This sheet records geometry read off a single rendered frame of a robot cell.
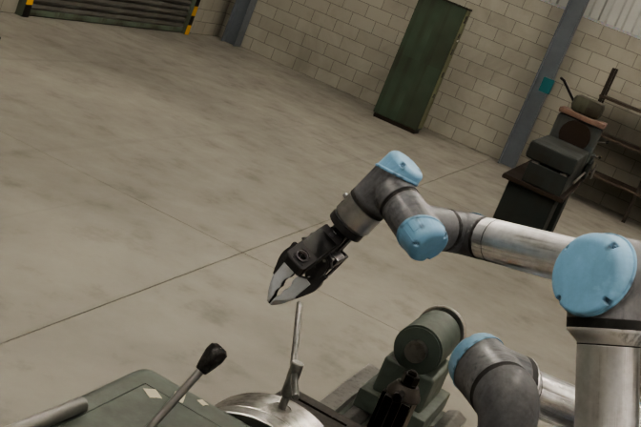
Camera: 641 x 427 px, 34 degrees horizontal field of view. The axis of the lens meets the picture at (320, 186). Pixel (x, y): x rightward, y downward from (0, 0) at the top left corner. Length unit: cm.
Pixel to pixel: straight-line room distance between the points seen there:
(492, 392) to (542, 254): 28
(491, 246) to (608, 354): 37
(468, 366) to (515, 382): 11
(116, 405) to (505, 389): 66
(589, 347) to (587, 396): 7
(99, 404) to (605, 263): 74
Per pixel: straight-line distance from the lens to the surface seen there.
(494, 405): 183
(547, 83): 1128
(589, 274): 146
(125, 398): 162
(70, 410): 150
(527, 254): 172
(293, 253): 178
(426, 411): 294
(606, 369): 147
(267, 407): 180
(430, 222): 172
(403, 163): 178
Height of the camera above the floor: 198
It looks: 12 degrees down
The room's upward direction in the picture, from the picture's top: 22 degrees clockwise
